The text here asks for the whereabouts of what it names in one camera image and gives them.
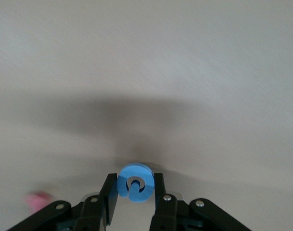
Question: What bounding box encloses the red foam letter J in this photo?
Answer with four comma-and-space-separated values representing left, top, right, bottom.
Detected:
22, 191, 53, 214

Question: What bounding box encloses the blue ring-shaped foam letter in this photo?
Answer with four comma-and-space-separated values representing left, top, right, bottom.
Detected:
117, 163, 155, 204

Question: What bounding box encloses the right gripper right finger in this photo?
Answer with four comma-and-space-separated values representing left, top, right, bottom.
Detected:
148, 172, 251, 231

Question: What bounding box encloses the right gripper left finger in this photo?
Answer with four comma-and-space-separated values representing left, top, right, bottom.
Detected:
6, 173, 119, 231

